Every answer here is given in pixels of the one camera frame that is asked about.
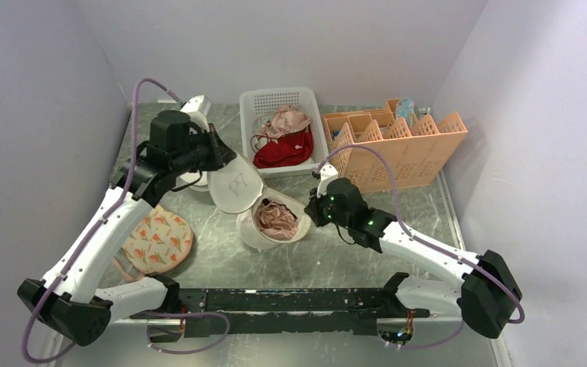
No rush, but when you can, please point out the white plastic basket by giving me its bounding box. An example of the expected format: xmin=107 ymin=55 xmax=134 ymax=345
xmin=240 ymin=87 xmax=329 ymax=177

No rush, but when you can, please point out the red bra in basket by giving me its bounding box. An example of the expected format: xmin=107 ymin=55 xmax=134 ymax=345
xmin=251 ymin=130 xmax=313 ymax=169

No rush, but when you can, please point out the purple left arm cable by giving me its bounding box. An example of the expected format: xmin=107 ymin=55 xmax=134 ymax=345
xmin=21 ymin=77 xmax=232 ymax=365

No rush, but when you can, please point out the beige-trimmed mesh laundry bag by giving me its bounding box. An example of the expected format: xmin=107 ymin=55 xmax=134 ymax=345
xmin=207 ymin=155 xmax=311 ymax=252

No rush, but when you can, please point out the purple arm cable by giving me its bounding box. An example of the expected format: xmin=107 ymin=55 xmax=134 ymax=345
xmin=311 ymin=145 xmax=526 ymax=352
xmin=21 ymin=77 xmax=232 ymax=365

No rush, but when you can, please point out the floral mesh laundry bag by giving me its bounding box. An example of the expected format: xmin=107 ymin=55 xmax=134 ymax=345
xmin=112 ymin=206 xmax=195 ymax=283

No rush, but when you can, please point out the blue packet in organizer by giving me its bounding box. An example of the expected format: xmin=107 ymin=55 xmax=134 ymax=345
xmin=395 ymin=97 xmax=418 ymax=128

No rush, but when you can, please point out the pink bra from bag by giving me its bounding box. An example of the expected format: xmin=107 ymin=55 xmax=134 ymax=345
xmin=254 ymin=199 xmax=298 ymax=241

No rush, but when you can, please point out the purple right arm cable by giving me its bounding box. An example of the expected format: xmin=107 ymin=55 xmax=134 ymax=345
xmin=311 ymin=145 xmax=526 ymax=352

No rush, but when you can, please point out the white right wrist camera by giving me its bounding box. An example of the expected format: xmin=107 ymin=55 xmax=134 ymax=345
xmin=316 ymin=163 xmax=339 ymax=197

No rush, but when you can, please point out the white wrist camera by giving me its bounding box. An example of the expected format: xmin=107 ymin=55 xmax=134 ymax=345
xmin=180 ymin=95 xmax=212 ymax=116
xmin=316 ymin=163 xmax=339 ymax=197

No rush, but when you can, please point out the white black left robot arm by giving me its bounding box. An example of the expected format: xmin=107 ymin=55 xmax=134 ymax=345
xmin=17 ymin=110 xmax=238 ymax=346

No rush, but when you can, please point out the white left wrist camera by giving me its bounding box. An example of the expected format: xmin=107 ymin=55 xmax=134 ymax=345
xmin=180 ymin=95 xmax=212 ymax=116

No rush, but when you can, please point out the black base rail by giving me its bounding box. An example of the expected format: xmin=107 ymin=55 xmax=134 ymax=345
xmin=129 ymin=271 xmax=432 ymax=340

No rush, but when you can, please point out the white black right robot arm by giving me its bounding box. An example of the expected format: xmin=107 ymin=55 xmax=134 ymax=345
xmin=304 ymin=178 xmax=524 ymax=339

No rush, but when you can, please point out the blue-trimmed mesh laundry bag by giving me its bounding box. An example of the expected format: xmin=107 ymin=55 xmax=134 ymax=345
xmin=177 ymin=108 xmax=213 ymax=193

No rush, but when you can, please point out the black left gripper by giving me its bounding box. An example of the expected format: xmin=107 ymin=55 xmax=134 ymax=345
xmin=172 ymin=122 xmax=236 ymax=176

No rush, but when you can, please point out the pink bra in basket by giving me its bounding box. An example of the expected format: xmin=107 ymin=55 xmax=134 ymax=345
xmin=258 ymin=105 xmax=311 ymax=138

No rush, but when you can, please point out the orange plastic organizer rack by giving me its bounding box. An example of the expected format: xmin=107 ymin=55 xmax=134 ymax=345
xmin=321 ymin=99 xmax=468 ymax=193

